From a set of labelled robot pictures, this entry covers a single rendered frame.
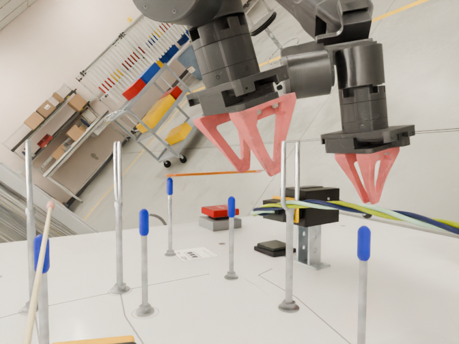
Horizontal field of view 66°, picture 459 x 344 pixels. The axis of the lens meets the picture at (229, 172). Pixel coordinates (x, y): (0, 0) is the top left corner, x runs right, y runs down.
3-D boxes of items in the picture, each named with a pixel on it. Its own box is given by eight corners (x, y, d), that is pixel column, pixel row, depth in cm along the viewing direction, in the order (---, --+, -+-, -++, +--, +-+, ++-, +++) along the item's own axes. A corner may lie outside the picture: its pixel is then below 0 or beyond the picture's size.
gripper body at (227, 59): (240, 102, 30) (214, 11, 28) (189, 112, 38) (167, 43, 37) (295, 82, 33) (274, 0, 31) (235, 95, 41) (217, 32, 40)
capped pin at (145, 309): (137, 308, 30) (136, 207, 29) (155, 307, 30) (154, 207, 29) (134, 316, 28) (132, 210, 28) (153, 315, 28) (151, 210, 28)
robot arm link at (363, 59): (388, 31, 41) (373, 41, 47) (328, 41, 42) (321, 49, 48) (392, 90, 42) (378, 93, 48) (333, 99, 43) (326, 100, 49)
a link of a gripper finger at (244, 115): (263, 190, 32) (233, 88, 29) (223, 183, 38) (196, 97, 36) (315, 163, 35) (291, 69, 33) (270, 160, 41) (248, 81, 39)
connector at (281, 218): (311, 216, 39) (311, 198, 39) (281, 222, 36) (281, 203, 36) (290, 212, 42) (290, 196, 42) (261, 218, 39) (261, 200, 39)
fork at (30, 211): (22, 306, 30) (16, 140, 29) (45, 302, 31) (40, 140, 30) (20, 315, 28) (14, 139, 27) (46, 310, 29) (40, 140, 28)
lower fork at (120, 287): (108, 289, 34) (104, 141, 33) (126, 284, 35) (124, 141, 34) (112, 295, 32) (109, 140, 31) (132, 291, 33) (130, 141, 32)
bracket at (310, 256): (330, 266, 40) (331, 223, 40) (316, 270, 39) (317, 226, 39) (301, 256, 44) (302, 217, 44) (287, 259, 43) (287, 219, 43)
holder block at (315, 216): (339, 222, 41) (339, 188, 41) (305, 227, 38) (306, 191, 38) (312, 216, 45) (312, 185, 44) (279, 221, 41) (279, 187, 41)
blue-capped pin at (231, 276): (241, 278, 37) (241, 196, 36) (229, 281, 36) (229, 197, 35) (233, 274, 38) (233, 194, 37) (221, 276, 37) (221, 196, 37)
